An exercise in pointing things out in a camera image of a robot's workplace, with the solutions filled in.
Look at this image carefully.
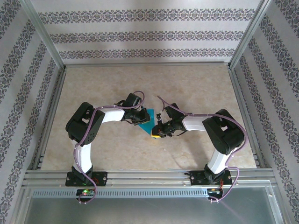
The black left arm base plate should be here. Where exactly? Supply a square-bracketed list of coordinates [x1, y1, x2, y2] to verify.
[65, 171, 108, 187]

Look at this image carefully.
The wide aluminium mounting rail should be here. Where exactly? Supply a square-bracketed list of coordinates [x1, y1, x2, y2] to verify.
[22, 169, 278, 187]

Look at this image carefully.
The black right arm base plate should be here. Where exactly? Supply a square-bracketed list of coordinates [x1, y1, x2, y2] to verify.
[189, 170, 233, 187]

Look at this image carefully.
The blue paper sheet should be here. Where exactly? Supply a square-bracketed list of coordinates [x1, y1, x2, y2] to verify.
[137, 109, 157, 139]

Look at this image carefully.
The aluminium frame rail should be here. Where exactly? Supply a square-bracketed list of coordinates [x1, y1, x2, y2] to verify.
[228, 66, 267, 168]
[63, 61, 232, 69]
[32, 66, 67, 171]

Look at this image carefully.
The aluminium frame post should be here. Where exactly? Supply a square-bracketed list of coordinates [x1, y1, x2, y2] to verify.
[20, 0, 66, 70]
[230, 0, 274, 70]

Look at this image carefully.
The grey metal sheet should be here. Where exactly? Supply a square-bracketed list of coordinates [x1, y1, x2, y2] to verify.
[14, 186, 288, 224]

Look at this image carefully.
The grey slotted cable duct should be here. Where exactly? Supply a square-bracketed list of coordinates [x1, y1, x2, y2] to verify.
[31, 188, 208, 199]

